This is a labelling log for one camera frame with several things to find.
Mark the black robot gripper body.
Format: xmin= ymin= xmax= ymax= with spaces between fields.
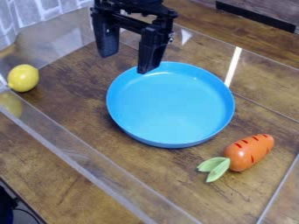
xmin=91 ymin=0 xmax=178 ymax=28

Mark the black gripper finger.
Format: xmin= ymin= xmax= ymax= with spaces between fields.
xmin=91 ymin=12 xmax=120 ymax=58
xmin=136 ymin=25 xmax=174 ymax=74

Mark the black cable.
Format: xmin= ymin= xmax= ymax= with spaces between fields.
xmin=0 ymin=186 xmax=43 ymax=224

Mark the orange toy carrot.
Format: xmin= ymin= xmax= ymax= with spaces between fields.
xmin=196 ymin=134 xmax=275 ymax=183

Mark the blue round tray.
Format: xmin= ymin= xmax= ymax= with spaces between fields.
xmin=107 ymin=62 xmax=235 ymax=149

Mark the yellow lemon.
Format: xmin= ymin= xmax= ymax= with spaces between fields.
xmin=7 ymin=64 xmax=40 ymax=92

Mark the clear acrylic enclosure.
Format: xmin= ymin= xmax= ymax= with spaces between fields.
xmin=0 ymin=0 xmax=299 ymax=224

